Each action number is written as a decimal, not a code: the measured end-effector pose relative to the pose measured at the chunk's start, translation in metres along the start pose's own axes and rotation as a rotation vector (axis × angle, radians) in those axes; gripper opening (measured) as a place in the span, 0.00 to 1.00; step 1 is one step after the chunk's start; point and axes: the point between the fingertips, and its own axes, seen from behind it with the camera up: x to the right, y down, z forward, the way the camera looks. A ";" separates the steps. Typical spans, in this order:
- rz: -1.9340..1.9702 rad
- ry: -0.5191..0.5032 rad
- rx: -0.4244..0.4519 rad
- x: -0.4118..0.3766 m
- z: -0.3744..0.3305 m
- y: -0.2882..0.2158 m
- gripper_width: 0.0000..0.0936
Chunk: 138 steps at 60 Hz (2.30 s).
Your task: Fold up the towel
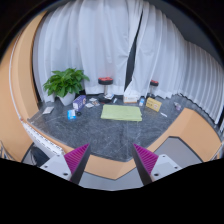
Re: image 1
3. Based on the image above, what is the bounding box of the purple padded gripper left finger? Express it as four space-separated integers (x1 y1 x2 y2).
40 143 92 185

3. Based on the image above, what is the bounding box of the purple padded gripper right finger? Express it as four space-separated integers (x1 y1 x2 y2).
131 143 183 186

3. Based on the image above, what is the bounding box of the green folded towel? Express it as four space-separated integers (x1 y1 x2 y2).
101 105 142 121

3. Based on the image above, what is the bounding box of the small blue packet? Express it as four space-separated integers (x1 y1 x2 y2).
67 109 76 120

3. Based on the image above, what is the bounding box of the purple white box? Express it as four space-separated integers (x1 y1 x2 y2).
73 95 86 111

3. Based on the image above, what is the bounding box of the white paper sheet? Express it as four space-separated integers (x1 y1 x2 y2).
42 106 54 114

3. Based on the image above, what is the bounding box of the yellow card box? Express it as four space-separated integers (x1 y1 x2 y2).
146 98 162 112

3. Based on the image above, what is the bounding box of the white plant pot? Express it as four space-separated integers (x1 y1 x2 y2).
60 93 75 106

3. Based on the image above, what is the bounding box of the small white bottle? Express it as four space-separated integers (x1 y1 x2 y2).
139 97 145 107

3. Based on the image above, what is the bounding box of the white tissue box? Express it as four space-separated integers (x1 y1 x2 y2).
123 94 138 103

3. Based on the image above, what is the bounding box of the right red topped stool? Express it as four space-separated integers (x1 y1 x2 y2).
147 80 159 98

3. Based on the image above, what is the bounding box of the red topped stool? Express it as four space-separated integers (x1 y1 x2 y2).
147 80 159 98
98 77 114 103

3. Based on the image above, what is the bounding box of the green potted plant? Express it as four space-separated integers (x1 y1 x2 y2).
43 68 89 98

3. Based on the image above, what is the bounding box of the left red topped stool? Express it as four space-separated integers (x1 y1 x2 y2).
98 77 114 103

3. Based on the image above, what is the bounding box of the right white curtain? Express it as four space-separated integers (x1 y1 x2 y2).
124 0 224 122

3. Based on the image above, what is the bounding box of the white curtain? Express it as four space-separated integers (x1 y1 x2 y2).
33 0 143 102
124 0 224 122

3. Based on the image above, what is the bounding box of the left white curtain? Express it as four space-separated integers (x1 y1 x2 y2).
33 0 143 102

